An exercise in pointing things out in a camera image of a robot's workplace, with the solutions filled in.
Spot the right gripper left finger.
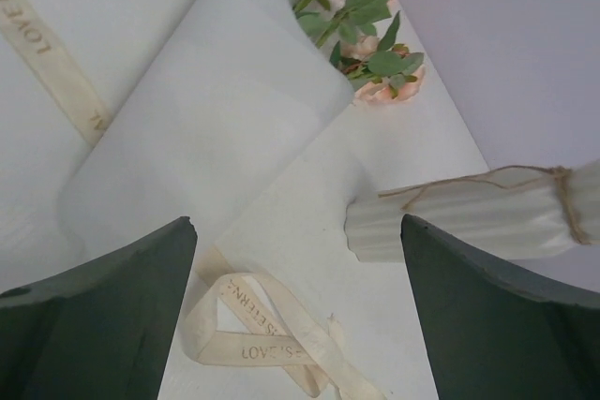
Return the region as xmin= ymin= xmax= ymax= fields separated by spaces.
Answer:
xmin=1 ymin=217 xmax=197 ymax=399

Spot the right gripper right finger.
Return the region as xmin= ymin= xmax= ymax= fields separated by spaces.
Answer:
xmin=401 ymin=215 xmax=599 ymax=399

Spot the cream printed ribbon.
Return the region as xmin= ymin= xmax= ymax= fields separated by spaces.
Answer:
xmin=0 ymin=0 xmax=390 ymax=400

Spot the pink flower bouquet white wrap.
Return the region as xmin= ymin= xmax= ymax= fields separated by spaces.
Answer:
xmin=55 ymin=0 xmax=427 ymax=260

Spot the white ribbed ceramic vase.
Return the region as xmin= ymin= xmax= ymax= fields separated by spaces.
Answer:
xmin=344 ymin=161 xmax=599 ymax=262

